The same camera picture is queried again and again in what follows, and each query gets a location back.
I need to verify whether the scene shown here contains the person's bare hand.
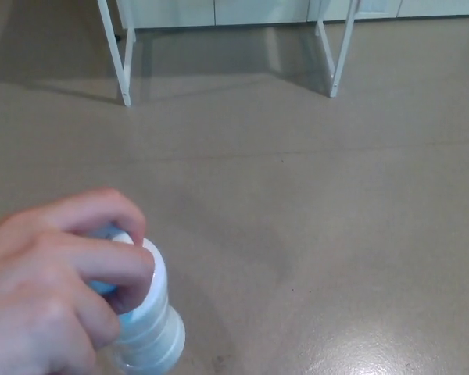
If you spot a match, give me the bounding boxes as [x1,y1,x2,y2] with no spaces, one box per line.
[0,187,156,375]

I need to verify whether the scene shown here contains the clear plastic water bottle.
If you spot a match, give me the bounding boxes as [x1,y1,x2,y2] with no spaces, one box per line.
[88,224,187,371]

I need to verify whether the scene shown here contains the white low cabinet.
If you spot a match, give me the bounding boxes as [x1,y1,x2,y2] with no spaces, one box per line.
[115,0,469,30]

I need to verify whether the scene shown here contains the white metal table leg frame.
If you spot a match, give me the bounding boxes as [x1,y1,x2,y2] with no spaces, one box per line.
[96,0,138,108]
[314,0,363,98]

